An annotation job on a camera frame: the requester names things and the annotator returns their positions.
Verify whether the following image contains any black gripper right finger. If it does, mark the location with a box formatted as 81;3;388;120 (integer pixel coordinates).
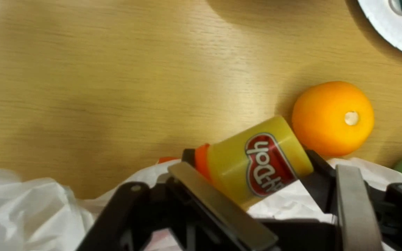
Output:
302;151;402;251

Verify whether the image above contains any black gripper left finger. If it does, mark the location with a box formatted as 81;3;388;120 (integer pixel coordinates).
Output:
76;148;280;251

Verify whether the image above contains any yellow Play-Doh container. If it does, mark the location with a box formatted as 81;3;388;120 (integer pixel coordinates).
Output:
193;114;316;212

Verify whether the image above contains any orange fruit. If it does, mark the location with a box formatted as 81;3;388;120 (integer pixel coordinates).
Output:
289;79;377;159

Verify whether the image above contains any white orange printed plastic bag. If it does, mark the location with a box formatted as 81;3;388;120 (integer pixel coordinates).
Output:
0;156;402;251

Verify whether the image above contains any white paper plate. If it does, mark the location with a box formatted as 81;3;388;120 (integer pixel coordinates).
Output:
356;0;402;61

